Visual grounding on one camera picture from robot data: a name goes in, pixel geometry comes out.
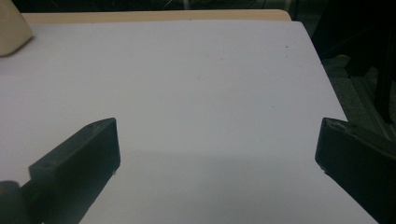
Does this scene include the grey metal frame rail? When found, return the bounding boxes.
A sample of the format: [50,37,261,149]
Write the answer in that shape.
[350,74,396,143]

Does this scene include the white table sheet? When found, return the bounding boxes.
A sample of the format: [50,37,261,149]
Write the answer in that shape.
[0,20,379,224]

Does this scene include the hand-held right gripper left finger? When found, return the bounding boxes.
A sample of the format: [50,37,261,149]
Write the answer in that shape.
[28,117,121,224]

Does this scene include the cream plastic cup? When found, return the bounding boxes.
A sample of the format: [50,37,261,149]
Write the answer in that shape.
[0,0,34,58]

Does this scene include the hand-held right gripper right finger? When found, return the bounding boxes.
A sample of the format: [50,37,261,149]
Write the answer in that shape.
[315,117,396,224]

